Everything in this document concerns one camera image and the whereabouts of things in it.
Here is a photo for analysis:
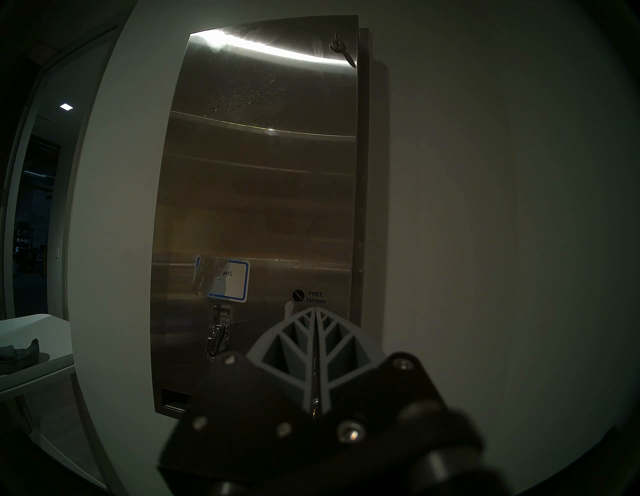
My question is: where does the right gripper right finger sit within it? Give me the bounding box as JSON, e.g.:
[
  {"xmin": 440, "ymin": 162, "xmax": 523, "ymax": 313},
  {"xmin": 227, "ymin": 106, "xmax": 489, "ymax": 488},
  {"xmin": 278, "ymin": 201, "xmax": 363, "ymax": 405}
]
[{"xmin": 314, "ymin": 307, "xmax": 448, "ymax": 458}]

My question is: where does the grey cloth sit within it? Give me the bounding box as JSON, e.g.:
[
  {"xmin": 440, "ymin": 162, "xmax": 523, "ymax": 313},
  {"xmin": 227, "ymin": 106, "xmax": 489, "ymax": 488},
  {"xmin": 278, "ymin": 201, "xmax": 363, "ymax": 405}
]
[{"xmin": 0, "ymin": 338, "xmax": 41, "ymax": 376}]

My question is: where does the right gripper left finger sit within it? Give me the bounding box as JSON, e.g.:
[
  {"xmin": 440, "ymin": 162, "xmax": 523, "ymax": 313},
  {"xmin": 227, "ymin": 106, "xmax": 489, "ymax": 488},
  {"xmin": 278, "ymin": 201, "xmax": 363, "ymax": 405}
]
[{"xmin": 158, "ymin": 307, "xmax": 319, "ymax": 483}]

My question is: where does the stainless steel wall dispenser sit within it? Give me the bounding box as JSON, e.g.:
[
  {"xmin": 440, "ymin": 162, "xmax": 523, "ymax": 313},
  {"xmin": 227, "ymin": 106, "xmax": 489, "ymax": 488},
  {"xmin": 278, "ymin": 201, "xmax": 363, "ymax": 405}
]
[{"xmin": 150, "ymin": 15, "xmax": 372, "ymax": 420}]

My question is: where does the white table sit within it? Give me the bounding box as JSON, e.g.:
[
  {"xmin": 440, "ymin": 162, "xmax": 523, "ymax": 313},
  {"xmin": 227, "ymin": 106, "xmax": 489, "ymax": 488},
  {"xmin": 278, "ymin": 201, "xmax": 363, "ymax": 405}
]
[{"xmin": 0, "ymin": 313, "xmax": 108, "ymax": 490}]

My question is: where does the brass dispenser top key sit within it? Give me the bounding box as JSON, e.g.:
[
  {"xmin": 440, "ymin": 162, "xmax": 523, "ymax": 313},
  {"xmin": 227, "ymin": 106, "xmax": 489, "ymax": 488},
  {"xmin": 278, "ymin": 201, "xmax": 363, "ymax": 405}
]
[{"xmin": 329, "ymin": 28, "xmax": 357, "ymax": 69}]

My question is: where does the white blue-edged sticker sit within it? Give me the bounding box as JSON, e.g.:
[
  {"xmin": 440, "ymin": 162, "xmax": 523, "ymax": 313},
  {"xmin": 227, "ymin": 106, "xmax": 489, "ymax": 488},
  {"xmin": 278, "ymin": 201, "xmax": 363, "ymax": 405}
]
[{"xmin": 192, "ymin": 255, "xmax": 251, "ymax": 304}]

